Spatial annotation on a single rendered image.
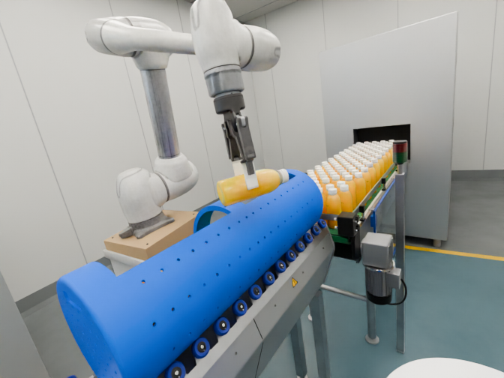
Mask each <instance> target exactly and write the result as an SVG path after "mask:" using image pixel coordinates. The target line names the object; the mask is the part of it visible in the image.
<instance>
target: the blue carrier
mask: <svg viewBox="0 0 504 378"><path fill-rule="evenodd" d="M286 171H287V172H288V175H289V181H288V182H286V183H282V184H280V185H279V186H278V188H277V189H275V190H274V191H272V192H271V193H268V194H265V195H262V196H259V197H258V198H256V199H254V200H252V201H251V202H249V203H247V204H246V205H245V204H244V203H242V202H238V203H236V204H234V205H229V206H224V205H222V203H221V201H220V200H219V201H217V202H214V203H212V204H211V205H208V206H206V207H205V208H203V209H201V210H200V211H199V212H198V214H197V215H196V218H195V221H194V225H193V234H192V235H190V236H188V237H187V238H185V239H183V240H181V241H180V242H178V243H176V244H174V245H173V246H171V247H168V248H167V249H166V250H163V251H161V252H160V253H158V254H156V255H155V256H153V257H151V258H149V259H147V260H146V261H144V262H142V263H140V264H139V265H137V266H135V267H133V268H132V269H130V270H128V271H126V272H125V273H123V274H120V275H119V276H118V277H116V276H115V275H114V274H113V273H112V272H111V271H110V270H109V269H108V268H107V267H106V266H104V265H102V264H101V263H99V262H90V263H88V264H86V265H84V266H82V267H80V268H78V269H76V270H74V271H72V272H70V273H68V274H65V275H63V276H62V277H60V278H59V279H58V282H57V285H56V289H57V295H58V300H59V303H60V305H61V309H62V312H63V314H64V318H65V319H66V321H67V324H68V326H69V328H70V331H71V333H72V335H73V337H74V339H75V341H76V343H77V345H78V347H79V348H80V350H81V352H82V354H83V355H84V357H85V359H86V361H87V362H88V364H89V366H90V367H91V369H92V370H93V371H94V373H95V375H96V376H97V378H157V377H158V376H159V375H160V374H161V373H162V372H164V371H165V370H166V369H167V368H168V367H169V366H170V365H171V364H172V363H173V362H174V361H175V360H176V359H177V358H178V357H179V356H180V355H181V354H182V353H183V352H184V351H185V350H186V349H187V348H188V347H189V346H190V345H191V344H192V343H193V342H194V341H195V340H196V339H197V338H198V337H199V336H200V335H201V334H202V333H203V332H204V331H205V330H206V329H207V328H208V327H209V326H210V325H211V324H212V323H213V322H214V321H215V320H216V319H218V318H219V317H220V316H221V315H222V314H223V313H224V312H225V311H226V310H227V309H228V308H229V307H230V306H231V305H232V304H233V303H234V302H235V301H236V300H237V299H238V298H239V297H240V296H241V295H242V294H243V293H244V292H246V291H247V290H248V289H249V288H250V287H251V286H252V285H253V284H254V283H255V282H256V281H257V280H258V279H259V278H260V277H261V276H262V275H263V274H264V273H265V272H266V271H267V270H268V269H269V268H270V267H271V266H273V265H274V264H275V263H276V262H277V261H278V260H279V259H280V258H281V257H282V256H283V255H284V254H285V253H286V252H287V251H288V250H289V249H290V248H291V247H292V246H293V245H294V244H295V243H296V242H297V241H298V240H299V239H300V238H301V237H302V236H303V235H304V234H305V233H306V232H307V231H308V230H309V229H310V228H311V227H312V226H313V225H314V224H315V223H316V222H317V221H318V220H319V219H320V217H321V215H322V213H323V196H322V194H321V191H320V189H319V187H318V186H317V184H316V182H315V181H314V180H313V179H312V178H311V177H310V176H308V175H306V174H305V173H303V172H301V171H298V170H296V169H286ZM213 211H220V212H224V213H226V214H227V215H226V216H224V217H222V218H221V219H219V220H216V221H215V222H214V223H211V224H210V220H211V216H212V213H213ZM192 251H193V252H192ZM216 274H217V275H216ZM142 282H145V283H142ZM188 296H189V298H188ZM153 323H154V325H152V324H153Z"/></svg>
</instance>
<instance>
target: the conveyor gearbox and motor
mask: <svg viewBox="0 0 504 378"><path fill-rule="evenodd" d="M360 251H361V256H362V261H361V262H362V265H363V266H364V270H365V286H366V293H367V299H368V300H369V301H370V302H373V303H374V304H376V305H400V304H402V303H403V302H404V301H405V299H406V297H407V286H406V284H405V283H404V280H403V279H402V278H401V268H395V262H394V260H393V259H392V258H394V256H393V238H392V235H386V234H380V233H374V232H368V233H367V235H366V236H365V238H363V239H362V241H361V244H360ZM401 281H402V283H403V285H404V288H405V295H404V298H403V300H402V301H400V302H398V303H390V302H391V301H392V288H395V289H398V290H399V289H400V286H401Z"/></svg>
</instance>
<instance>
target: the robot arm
mask: <svg viewBox="0 0 504 378"><path fill-rule="evenodd" d="M190 29H191V34H187V33H181V32H174V31H172V30H171V29H170V27H168V26H167V25H165V24H163V23H162V22H160V21H157V20H156V19H150V18H146V17H140V16H112V17H106V18H97V19H92V20H90V21H89V22H88V23H87V24H86V26H85V30H84V31H85V37H86V40H87V42H88V44H89V45H90V46H91V47H92V48H93V49H94V50H96V51H97V52H99V53H103V54H106V55H111V56H121V57H131V58H132V60H133V62H134V64H135V65H136V67H137V68H138V70H140V74H141V77H142V84H143V88H144V92H145V98H146V102H147V105H148V111H149V115H150V119H151V126H152V130H153V133H154V139H155V143H156V147H157V153H158V156H157V158H156V160H155V162H154V172H152V173H149V171H148V170H146V169H143V168H139V167H135V168H132V169H128V170H126V171H124V172H122V173H120V174H119V175H118V178H117V180H116V193H117V197H118V201H119V204H120V206H121V210H122V211H123V213H124V216H125V217H126V219H127V222H128V224H129V226H127V228H125V229H123V231H122V232H120V233H119V234H118V235H119V237H121V239H123V238H126V237H128V236H135V237H136V239H142V238H144V237H145V236H147V235H148V234H150V233H153V232H154V231H155V230H158V229H160V228H161V227H164V226H166V225H167V224H171V223H172V222H174V221H175V219H174V217H167V216H165V215H164V213H163V211H162V208H161V206H162V205H163V204H164V203H165V202H168V201H170V200H174V199H175V198H177V197H180V196H181V195H183V194H186V193H187V192H188V191H190V190H191V189H192V188H193V187H194V186H195V185H196V183H197V182H198V179H199V173H198V171H197V168H196V167H195V165H194V164H193V163H191V162H190V161H188V159H187V158H186V157H185V156H184V155H183V154H182V153H181V152H180V151H179V142H178V138H177V133H176V126H175V121H174V116H173V108H172V104H171V99H170V91H169V86H168V82H167V74H166V70H165V68H167V66H168V61H169V57H170V56H171V55H172V54H173V53H177V54H187V55H196V57H197V60H198V62H199V65H200V66H201V68H202V71H203V74H204V79H205V83H206V86H207V89H208V96H209V97H210V98H214V100H213V102H214V108H215V112H216V114H218V115H223V117H224V123H223V124H221V127H222V130H223V135H224V139H225V143H226V150H227V154H228V158H229V159H230V160H231V161H232V166H233V169H234V173H235V176H239V175H242V174H244V178H245V182H246V185H247V189H248V190H250V189H253V188H258V187H259V185H258V181H257V174H256V171H255V167H254V158H256V153H255V150H254V144H253V141H252V138H251V132H250V128H249V124H248V117H247V116H243V117H242V114H241V112H240V111H241V110H243V109H244V108H245V101H244V97H243V94H242V93H241V92H243V91H244V90H245V87H244V83H243V79H242V71H246V72H262V71H267V70H269V69H271V68H273V67H274V66H275V65H276V64H277V63H278V61H279V58H280V55H281V44H280V42H279V40H278V38H277V37H276V36H275V35H274V34H273V33H272V32H270V31H269V30H266V29H264V28H260V27H257V26H254V25H242V24H240V23H239V22H238V21H237V20H236V19H233V15H232V12H231V10H230V9H229V7H228V6H227V4H226V2H225V1H224V0H196V1H195V2H194V3H193V5H192V7H191V8H190ZM240 154H241V155H240Z"/></svg>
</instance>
